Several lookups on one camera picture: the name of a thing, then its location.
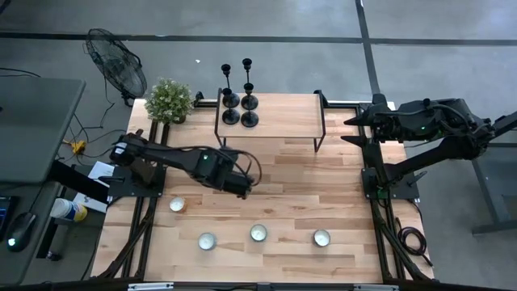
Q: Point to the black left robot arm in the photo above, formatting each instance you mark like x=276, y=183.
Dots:
x=169, y=155

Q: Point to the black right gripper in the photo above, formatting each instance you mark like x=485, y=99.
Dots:
x=383, y=121

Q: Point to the white wipes canister yellow lid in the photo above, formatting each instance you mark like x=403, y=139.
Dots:
x=66, y=209

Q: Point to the blue patterned candle tin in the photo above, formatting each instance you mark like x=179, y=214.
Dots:
x=258, y=233
x=207, y=241

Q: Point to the black computer mouse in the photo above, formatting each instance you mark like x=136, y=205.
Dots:
x=20, y=232

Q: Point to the wooden shelf riser black frame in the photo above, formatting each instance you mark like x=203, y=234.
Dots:
x=278, y=117

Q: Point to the white paper sheet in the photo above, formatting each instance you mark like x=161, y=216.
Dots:
x=101, y=171
x=91, y=202

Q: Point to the yellow power splitter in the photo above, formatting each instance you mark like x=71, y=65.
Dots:
x=78, y=146

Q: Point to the grey desk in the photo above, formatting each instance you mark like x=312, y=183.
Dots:
x=36, y=129

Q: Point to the green potted plant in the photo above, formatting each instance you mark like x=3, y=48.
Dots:
x=169, y=101

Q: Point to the black floor fan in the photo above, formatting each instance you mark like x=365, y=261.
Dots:
x=117, y=64

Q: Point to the black metal rig frame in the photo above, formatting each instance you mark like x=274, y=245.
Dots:
x=369, y=157

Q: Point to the silver aluminium extrusion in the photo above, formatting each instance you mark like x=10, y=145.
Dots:
x=375, y=288
x=150, y=286

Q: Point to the grey metal table frame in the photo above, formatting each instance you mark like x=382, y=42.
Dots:
x=489, y=194

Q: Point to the orange patterned candle tin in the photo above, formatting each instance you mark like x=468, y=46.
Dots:
x=177, y=204

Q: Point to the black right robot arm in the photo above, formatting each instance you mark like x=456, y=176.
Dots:
x=444, y=151

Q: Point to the purple patterned candle tin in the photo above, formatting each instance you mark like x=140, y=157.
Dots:
x=322, y=237

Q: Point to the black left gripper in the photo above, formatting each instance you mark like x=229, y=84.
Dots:
x=236, y=185

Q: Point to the black candlestick holder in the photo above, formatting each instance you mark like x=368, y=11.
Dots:
x=231, y=117
x=249, y=102
x=249, y=119
x=231, y=100

